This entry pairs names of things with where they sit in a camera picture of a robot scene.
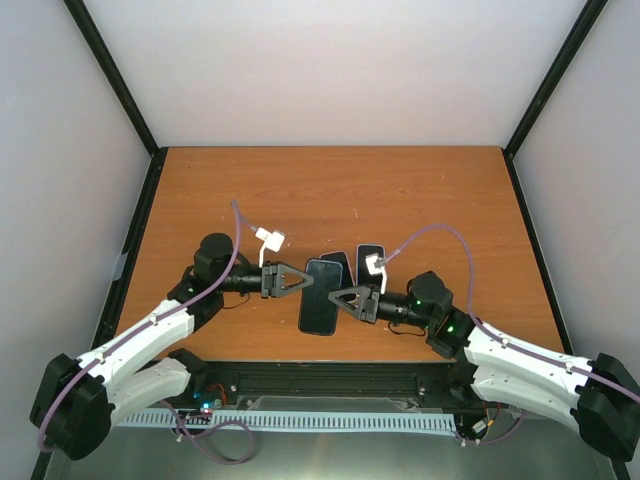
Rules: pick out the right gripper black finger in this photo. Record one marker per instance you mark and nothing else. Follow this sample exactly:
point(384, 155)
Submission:
point(354, 308)
point(351, 293)

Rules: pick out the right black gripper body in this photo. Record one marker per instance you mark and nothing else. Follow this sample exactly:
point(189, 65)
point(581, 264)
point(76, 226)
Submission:
point(370, 311)

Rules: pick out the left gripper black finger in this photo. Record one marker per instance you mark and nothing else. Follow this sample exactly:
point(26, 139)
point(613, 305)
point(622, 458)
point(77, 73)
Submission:
point(289, 275)
point(288, 289)

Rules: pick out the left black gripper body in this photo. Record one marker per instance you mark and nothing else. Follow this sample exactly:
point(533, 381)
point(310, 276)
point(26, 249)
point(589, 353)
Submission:
point(266, 282)

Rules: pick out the light blue phone case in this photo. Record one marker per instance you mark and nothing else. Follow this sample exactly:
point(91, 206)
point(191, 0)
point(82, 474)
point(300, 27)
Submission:
point(370, 244)

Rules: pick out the black phone case front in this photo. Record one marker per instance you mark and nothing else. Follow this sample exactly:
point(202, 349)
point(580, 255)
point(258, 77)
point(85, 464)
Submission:
point(300, 320)

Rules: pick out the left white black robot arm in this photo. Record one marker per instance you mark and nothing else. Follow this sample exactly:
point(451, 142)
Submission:
point(80, 400)

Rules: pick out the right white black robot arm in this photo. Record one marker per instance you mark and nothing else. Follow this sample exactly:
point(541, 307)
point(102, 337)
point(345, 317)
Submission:
point(597, 398)

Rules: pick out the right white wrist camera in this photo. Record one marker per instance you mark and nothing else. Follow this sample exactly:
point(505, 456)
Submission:
point(376, 266)

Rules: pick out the black aluminium frame rail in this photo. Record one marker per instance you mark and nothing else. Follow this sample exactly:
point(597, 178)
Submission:
point(425, 385)

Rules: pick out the light blue cable duct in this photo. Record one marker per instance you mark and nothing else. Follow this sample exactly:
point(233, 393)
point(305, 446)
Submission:
point(321, 422)

